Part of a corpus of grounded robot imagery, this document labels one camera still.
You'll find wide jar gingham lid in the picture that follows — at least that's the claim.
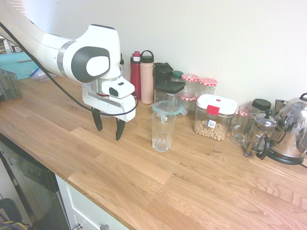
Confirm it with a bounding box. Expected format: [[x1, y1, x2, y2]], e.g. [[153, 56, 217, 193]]
[[198, 77, 218, 97]]

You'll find black shaker bottle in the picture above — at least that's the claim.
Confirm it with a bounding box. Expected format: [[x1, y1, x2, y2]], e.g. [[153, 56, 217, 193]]
[[153, 62, 174, 85]]

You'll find pink bottle black cap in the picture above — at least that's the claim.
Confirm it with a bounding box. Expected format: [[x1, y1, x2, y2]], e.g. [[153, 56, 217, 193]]
[[140, 50, 154, 104]]

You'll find stainless steel dishwasher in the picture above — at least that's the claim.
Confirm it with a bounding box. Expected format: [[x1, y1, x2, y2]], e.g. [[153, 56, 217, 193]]
[[0, 134, 70, 230]]

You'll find small jar gingham lid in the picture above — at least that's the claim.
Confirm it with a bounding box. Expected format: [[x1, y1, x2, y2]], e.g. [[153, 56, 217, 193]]
[[234, 106, 250, 118]]

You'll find square container dark lid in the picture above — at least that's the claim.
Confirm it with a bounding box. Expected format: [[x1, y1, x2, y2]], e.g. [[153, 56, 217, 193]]
[[154, 80, 187, 106]]

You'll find red water bottle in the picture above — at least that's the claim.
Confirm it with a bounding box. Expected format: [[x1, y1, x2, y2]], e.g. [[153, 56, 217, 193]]
[[130, 50, 142, 100]]

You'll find short jar gingham lid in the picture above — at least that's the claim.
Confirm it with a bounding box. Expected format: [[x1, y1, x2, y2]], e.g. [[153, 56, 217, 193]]
[[179, 93, 198, 112]]

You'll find jar with green lid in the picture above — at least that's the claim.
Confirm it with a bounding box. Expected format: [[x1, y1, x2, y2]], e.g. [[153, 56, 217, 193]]
[[170, 70, 185, 83]]

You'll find gray plastic crate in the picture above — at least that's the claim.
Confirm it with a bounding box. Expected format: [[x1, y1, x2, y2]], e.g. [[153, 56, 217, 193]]
[[0, 69, 23, 101]]

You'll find jar with black lid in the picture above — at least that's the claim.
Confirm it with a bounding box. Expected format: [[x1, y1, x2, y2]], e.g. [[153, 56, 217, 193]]
[[251, 98, 272, 114]]

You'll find clear faceted drinking glass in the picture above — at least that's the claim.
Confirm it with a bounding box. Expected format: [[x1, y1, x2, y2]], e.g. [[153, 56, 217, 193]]
[[151, 111, 177, 153]]

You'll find clear glass mug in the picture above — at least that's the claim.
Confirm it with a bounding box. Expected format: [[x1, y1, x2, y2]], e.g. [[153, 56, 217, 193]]
[[230, 104, 261, 146]]

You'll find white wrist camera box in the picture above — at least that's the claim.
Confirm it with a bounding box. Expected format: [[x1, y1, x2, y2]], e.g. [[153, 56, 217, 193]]
[[100, 76, 135, 99]]

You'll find cereal container white lid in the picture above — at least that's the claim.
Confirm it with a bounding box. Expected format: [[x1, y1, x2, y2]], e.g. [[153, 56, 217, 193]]
[[193, 94, 238, 141]]

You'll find clear plastic zip bag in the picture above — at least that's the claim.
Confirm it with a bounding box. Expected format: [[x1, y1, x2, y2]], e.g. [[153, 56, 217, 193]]
[[29, 68, 58, 82]]

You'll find white window blind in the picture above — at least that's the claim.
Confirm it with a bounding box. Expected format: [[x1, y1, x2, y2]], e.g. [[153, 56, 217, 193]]
[[14, 0, 29, 18]]

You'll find glass container teal lid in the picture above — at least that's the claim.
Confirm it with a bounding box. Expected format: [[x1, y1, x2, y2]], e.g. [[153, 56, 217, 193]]
[[150, 100, 188, 116]]

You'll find glass French press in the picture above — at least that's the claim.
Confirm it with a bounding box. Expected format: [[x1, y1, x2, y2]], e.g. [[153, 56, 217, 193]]
[[244, 109, 279, 161]]

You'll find tall jar gingham lid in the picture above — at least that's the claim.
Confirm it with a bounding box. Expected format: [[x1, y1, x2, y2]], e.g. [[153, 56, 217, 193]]
[[181, 73, 200, 96]]

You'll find stainless steel electric kettle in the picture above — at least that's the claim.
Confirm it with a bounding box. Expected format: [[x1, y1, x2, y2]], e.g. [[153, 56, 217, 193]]
[[267, 92, 307, 166]]

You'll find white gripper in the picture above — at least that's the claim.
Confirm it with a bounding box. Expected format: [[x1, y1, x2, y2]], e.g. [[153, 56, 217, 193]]
[[81, 82, 137, 141]]

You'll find white cabinet drawer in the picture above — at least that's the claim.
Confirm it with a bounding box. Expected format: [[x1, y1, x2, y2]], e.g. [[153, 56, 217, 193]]
[[55, 174, 131, 230]]

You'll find dark cable bundle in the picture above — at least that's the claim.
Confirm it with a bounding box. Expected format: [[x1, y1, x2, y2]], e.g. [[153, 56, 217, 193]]
[[0, 197, 31, 230]]

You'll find teal storage box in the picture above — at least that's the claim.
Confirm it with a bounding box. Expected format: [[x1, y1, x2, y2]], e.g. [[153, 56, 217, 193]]
[[0, 51, 40, 81]]

